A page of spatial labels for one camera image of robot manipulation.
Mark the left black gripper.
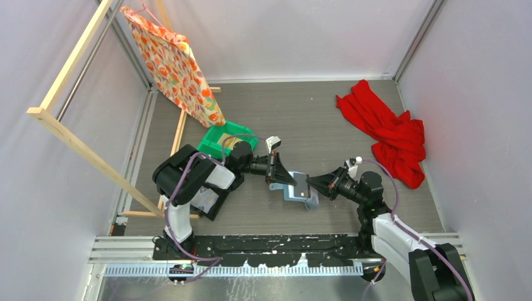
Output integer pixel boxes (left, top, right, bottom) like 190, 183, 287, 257
240, 150, 296, 186

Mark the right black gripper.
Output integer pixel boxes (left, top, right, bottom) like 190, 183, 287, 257
306, 167, 366, 206

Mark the grey credit card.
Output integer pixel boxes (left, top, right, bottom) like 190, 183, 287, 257
293, 172, 310, 199

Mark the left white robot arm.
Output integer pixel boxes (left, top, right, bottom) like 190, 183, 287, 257
152, 141, 297, 260

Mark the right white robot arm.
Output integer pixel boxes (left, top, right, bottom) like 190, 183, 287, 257
307, 167, 475, 300

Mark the green plastic bin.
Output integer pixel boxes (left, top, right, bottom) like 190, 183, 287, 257
197, 121, 258, 159

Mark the black tray with paper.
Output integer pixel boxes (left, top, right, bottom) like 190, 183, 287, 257
190, 187, 229, 221

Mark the red cloth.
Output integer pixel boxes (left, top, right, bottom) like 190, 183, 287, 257
336, 80, 426, 189

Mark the floral orange fabric bag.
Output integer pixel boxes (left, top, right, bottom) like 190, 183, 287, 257
120, 6, 226, 128

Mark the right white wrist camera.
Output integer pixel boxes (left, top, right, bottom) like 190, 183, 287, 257
344, 156, 363, 179

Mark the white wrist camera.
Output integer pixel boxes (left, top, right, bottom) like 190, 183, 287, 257
265, 136, 282, 153
344, 156, 363, 179

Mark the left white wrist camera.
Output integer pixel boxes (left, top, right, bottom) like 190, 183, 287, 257
265, 136, 282, 153

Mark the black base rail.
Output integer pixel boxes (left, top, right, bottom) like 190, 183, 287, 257
151, 234, 384, 270

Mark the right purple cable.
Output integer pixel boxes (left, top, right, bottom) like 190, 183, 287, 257
357, 157, 475, 301

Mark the purple cable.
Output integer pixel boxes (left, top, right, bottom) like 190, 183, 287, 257
164, 134, 267, 285
357, 157, 475, 301

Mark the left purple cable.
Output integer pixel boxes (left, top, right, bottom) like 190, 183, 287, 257
164, 134, 267, 285

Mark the wooden frame rack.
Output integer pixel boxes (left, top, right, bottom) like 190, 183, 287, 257
26, 0, 221, 219

